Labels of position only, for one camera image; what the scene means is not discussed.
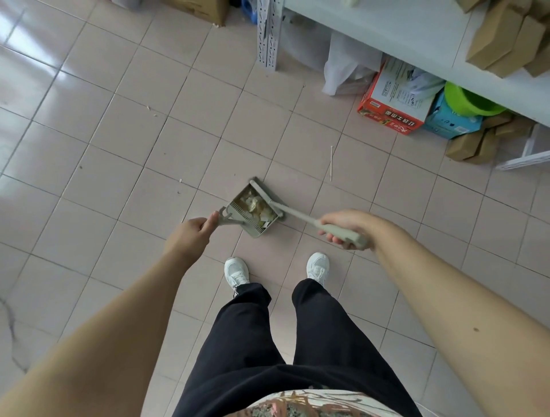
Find person's right hand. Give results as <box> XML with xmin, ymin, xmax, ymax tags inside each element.
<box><xmin>319</xmin><ymin>209</ymin><xmax>381</xmax><ymax>252</ymax></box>

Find person's left hand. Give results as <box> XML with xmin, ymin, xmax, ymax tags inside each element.
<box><xmin>163</xmin><ymin>211</ymin><xmax>220</xmax><ymax>261</ymax></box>

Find grey-green dustpan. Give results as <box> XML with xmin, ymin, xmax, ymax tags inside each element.
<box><xmin>217</xmin><ymin>176</ymin><xmax>294</xmax><ymax>239</ymax></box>

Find grey-green broom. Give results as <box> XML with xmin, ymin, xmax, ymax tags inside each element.
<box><xmin>249</xmin><ymin>180</ymin><xmax>371</xmax><ymax>251</ymax></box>

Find person's left forearm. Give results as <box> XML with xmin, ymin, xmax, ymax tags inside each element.
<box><xmin>0</xmin><ymin>250</ymin><xmax>197</xmax><ymax>417</ymax></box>

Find person's right forearm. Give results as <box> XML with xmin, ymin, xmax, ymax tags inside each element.
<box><xmin>369</xmin><ymin>215</ymin><xmax>550</xmax><ymax>417</ymax></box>

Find white right shoe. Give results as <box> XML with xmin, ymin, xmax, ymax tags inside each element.
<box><xmin>306</xmin><ymin>252</ymin><xmax>331</xmax><ymax>288</ymax></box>

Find white shoe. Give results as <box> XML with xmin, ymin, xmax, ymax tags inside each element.
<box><xmin>306</xmin><ymin>252</ymin><xmax>331</xmax><ymax>288</ymax></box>
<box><xmin>224</xmin><ymin>257</ymin><xmax>251</xmax><ymax>299</ymax></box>

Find crumpled paper trash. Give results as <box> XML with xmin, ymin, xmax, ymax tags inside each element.
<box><xmin>238</xmin><ymin>191</ymin><xmax>276</xmax><ymax>224</ymax></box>

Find white left shoe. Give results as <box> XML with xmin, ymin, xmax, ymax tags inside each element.
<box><xmin>224</xmin><ymin>257</ymin><xmax>251</xmax><ymax>299</ymax></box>

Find black trousers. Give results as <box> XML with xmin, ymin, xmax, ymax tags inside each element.
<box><xmin>172</xmin><ymin>278</ymin><xmax>424</xmax><ymax>417</ymax></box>

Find red and white carton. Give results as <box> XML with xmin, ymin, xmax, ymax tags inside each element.
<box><xmin>357</xmin><ymin>55</ymin><xmax>446</xmax><ymax>136</ymax></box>

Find flat brown cardboard piece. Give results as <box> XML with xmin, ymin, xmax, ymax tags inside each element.
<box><xmin>482</xmin><ymin>111</ymin><xmax>536</xmax><ymax>139</ymax></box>
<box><xmin>445</xmin><ymin>128</ymin><xmax>500</xmax><ymax>165</ymax></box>

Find light blue box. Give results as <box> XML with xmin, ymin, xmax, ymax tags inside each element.
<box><xmin>423</xmin><ymin>88</ymin><xmax>485</xmax><ymax>140</ymax></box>

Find patterned shirt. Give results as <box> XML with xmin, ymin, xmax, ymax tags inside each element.
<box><xmin>238</xmin><ymin>386</ymin><xmax>389</xmax><ymax>417</ymax></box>

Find white plastic bag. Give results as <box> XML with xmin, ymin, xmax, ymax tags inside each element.
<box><xmin>321</xmin><ymin>31</ymin><xmax>384</xmax><ymax>96</ymax></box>

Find crumpled wrap in carton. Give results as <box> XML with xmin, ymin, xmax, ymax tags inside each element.
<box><xmin>403</xmin><ymin>68</ymin><xmax>446</xmax><ymax>107</ymax></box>

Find green plastic basin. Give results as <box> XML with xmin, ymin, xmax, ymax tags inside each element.
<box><xmin>444</xmin><ymin>81</ymin><xmax>508</xmax><ymax>117</ymax></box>

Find large brown carton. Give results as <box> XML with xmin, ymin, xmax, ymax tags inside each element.
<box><xmin>165</xmin><ymin>0</ymin><xmax>229</xmax><ymax>27</ymax></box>

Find white shelf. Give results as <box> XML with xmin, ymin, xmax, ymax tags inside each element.
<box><xmin>284</xmin><ymin>0</ymin><xmax>550</xmax><ymax>129</ymax></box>

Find brown cardboard box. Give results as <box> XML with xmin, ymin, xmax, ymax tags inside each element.
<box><xmin>523</xmin><ymin>41</ymin><xmax>550</xmax><ymax>78</ymax></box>
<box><xmin>465</xmin><ymin>0</ymin><xmax>527</xmax><ymax>70</ymax></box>
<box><xmin>487</xmin><ymin>15</ymin><xmax>549</xmax><ymax>79</ymax></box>

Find perforated metal shelf post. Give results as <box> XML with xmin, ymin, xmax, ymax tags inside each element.
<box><xmin>256</xmin><ymin>0</ymin><xmax>287</xmax><ymax>72</ymax></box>

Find white shelf frame bar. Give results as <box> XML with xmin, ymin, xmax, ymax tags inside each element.
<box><xmin>495</xmin><ymin>124</ymin><xmax>550</xmax><ymax>172</ymax></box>

